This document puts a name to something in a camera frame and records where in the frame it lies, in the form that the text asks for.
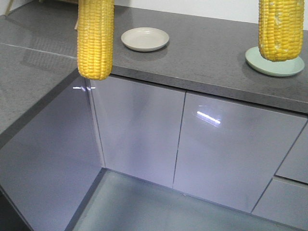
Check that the grey lower drawer front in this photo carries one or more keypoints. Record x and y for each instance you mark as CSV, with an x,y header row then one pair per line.
x,y
286,202

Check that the grey left cabinet door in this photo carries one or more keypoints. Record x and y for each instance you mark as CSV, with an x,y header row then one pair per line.
x,y
139,126

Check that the grey drawer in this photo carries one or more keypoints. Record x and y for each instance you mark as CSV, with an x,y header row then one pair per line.
x,y
295,165
286,202

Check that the grey cabinet door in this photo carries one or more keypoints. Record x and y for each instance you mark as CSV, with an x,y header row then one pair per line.
x,y
139,126
228,151

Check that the grey upper drawer front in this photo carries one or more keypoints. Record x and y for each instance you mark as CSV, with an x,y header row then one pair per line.
x,y
295,165

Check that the grey right cabinet door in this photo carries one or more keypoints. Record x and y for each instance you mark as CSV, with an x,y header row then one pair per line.
x,y
228,151

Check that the grey side cabinet panel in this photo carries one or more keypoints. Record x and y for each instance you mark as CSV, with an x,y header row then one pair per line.
x,y
48,167

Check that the yellow corn cob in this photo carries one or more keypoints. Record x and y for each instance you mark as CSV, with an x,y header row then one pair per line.
x,y
280,29
95,36

